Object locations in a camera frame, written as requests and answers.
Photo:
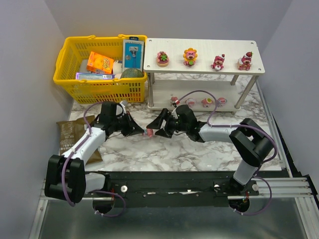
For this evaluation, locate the white item in basket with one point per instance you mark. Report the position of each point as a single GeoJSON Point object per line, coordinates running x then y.
{"type": "Point", "coordinates": [117, 67]}

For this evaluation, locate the pink bear shell toy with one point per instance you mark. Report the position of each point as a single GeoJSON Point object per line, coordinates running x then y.
{"type": "Point", "coordinates": [190, 102]}

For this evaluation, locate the pink bear flower-wreath toy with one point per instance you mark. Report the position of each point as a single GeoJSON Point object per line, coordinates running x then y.
{"type": "Point", "coordinates": [173, 100]}

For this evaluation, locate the white two-tier shelf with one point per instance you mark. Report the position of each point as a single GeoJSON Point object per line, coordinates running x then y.
{"type": "Point", "coordinates": [200, 81]}

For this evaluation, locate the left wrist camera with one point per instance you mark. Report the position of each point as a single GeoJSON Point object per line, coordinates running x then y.
{"type": "Point", "coordinates": [121, 108]}

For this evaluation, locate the purple flat box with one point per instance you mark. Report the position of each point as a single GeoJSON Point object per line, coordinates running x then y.
{"type": "Point", "coordinates": [91, 76]}

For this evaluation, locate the pink bear sunflower toy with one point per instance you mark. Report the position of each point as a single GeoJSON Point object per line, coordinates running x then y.
{"type": "Point", "coordinates": [190, 57]}

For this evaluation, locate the pink bear cake toy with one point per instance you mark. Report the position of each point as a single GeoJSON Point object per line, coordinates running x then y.
{"type": "Point", "coordinates": [162, 59]}

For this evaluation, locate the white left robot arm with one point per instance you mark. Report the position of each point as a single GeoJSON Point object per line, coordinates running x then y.
{"type": "Point", "coordinates": [66, 177]}

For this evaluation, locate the blue razor package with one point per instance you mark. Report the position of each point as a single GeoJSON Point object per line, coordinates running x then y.
{"type": "Point", "coordinates": [133, 54]}

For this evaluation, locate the pink bear strawberry toy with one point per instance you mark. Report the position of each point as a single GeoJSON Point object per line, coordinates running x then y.
{"type": "Point", "coordinates": [245, 62]}

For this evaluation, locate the green melon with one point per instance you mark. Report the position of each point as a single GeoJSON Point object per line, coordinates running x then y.
{"type": "Point", "coordinates": [132, 73]}

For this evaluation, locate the orange snack box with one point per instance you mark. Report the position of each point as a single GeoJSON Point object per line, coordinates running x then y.
{"type": "Point", "coordinates": [99, 64]}

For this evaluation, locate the yellow plastic basket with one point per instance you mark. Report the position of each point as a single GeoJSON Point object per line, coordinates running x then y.
{"type": "Point", "coordinates": [78, 48]}

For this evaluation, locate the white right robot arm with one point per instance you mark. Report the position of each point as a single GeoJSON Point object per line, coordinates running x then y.
{"type": "Point", "coordinates": [252, 143]}

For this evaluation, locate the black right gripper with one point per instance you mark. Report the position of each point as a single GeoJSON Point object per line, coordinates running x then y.
{"type": "Point", "coordinates": [169, 123]}

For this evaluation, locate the brown paper bag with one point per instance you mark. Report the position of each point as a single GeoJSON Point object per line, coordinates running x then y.
{"type": "Point", "coordinates": [71, 132]}

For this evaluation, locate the pink bear white-hat toy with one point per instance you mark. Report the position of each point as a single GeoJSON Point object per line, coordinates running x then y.
{"type": "Point", "coordinates": [218, 62]}

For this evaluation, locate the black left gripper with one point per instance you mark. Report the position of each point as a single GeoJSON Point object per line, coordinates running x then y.
{"type": "Point", "coordinates": [127, 123]}

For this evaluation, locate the pink bear yellow-hat toy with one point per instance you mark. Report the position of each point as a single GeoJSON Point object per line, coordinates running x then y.
{"type": "Point", "coordinates": [207, 102]}

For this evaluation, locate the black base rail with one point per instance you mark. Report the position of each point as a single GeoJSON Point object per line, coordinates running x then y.
{"type": "Point", "coordinates": [168, 189]}

